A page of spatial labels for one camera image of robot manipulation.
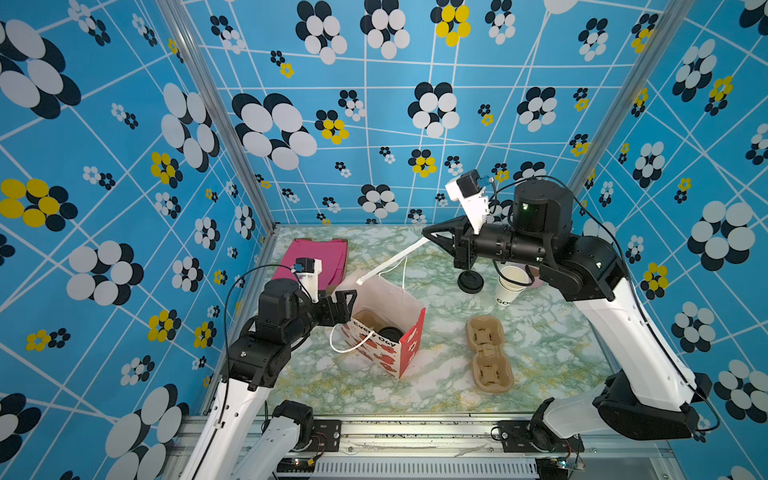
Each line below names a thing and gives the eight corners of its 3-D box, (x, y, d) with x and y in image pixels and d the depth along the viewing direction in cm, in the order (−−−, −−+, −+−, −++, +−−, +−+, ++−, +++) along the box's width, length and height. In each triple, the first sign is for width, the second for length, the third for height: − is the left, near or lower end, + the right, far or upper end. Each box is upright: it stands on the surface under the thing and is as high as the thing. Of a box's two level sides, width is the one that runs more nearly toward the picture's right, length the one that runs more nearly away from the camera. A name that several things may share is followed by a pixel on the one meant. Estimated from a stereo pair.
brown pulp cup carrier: (472, 394, 82) (477, 388, 77) (461, 324, 95) (465, 315, 90) (512, 394, 82) (520, 388, 77) (495, 324, 95) (501, 315, 90)
